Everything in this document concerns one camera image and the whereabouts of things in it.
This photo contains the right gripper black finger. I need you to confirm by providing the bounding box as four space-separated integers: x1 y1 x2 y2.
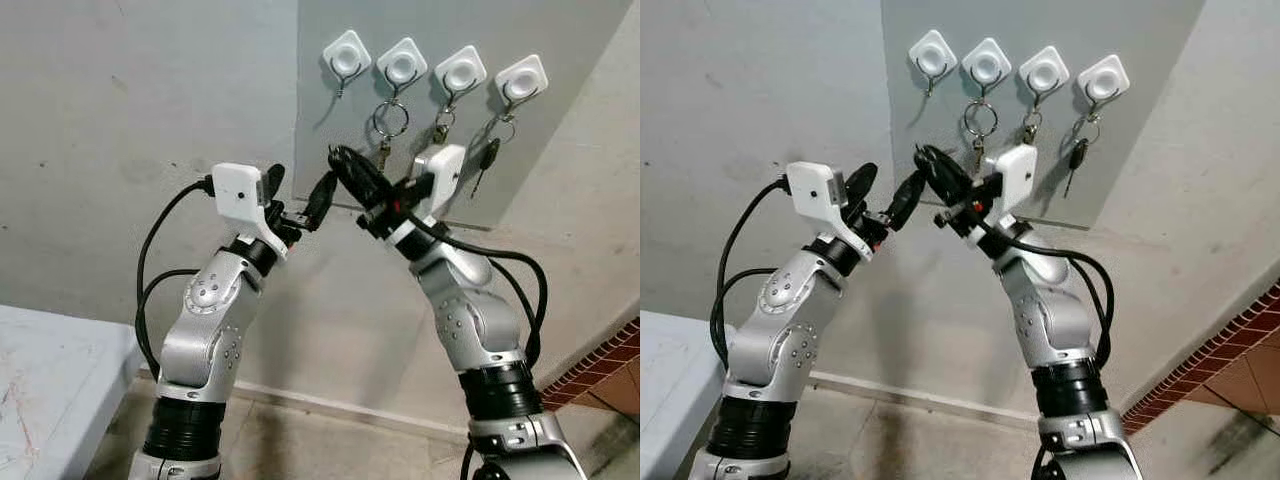
329 145 396 211
914 145 976 206

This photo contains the black headed key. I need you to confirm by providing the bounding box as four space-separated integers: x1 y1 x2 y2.
470 110 519 199
1060 110 1103 199

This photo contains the white plastic folding table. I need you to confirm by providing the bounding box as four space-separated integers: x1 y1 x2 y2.
640 310 736 480
0 305 141 480

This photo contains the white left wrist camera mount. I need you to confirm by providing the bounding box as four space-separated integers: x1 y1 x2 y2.
212 163 289 259
786 161 866 261

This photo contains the grey wall board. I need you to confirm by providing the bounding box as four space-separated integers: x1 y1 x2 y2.
880 0 1206 229
293 0 636 231

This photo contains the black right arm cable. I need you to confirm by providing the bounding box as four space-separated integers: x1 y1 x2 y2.
395 210 549 371
985 215 1116 371

